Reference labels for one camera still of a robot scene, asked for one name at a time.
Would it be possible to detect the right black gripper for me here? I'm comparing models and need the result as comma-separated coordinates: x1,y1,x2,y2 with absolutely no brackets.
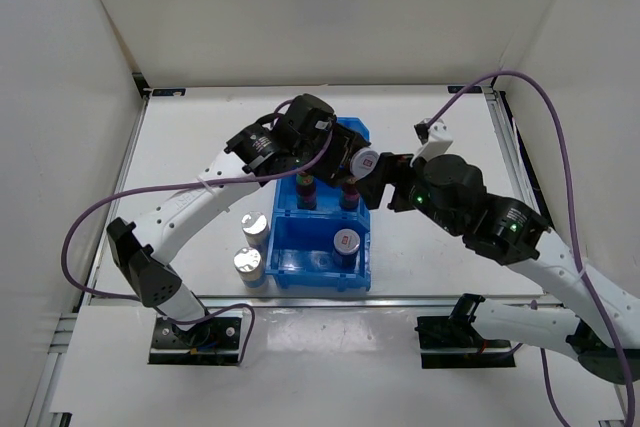
354,153,463,238

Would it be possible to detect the sauce bottle yellow cap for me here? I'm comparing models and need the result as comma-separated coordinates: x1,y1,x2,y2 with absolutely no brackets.
339,182,360,210
296,173,317,210

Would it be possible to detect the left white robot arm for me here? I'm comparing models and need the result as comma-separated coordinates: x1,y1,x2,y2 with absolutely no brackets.
107,94,379,347

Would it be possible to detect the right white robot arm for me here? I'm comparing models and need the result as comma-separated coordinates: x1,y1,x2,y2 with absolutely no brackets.
356,153,639,385

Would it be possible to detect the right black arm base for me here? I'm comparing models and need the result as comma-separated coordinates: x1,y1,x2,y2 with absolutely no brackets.
414,316,516,370

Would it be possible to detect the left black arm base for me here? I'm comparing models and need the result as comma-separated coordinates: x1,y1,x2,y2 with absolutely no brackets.
148,310,244,367

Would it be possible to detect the silver can rear left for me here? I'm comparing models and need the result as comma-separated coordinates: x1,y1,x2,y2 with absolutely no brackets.
241,211,270,250

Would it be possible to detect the silver can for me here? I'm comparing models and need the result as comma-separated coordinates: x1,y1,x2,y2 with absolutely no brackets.
233,247,266,289
241,211,270,250

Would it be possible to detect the silver can front left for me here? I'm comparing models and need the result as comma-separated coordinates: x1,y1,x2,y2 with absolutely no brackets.
233,247,266,289

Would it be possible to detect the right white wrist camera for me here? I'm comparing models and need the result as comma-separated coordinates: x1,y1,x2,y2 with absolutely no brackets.
412,118,453,162

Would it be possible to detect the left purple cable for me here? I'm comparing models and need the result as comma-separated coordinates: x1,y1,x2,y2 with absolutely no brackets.
60,99,334,366

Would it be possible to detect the purple cable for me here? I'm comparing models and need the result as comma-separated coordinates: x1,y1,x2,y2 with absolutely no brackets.
60,99,334,366
413,69,640,427

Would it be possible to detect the aluminium table frame rail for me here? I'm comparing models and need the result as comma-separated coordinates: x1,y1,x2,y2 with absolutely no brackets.
487,89,574,308

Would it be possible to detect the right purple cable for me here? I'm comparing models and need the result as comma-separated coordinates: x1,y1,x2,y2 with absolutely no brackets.
413,69,640,427

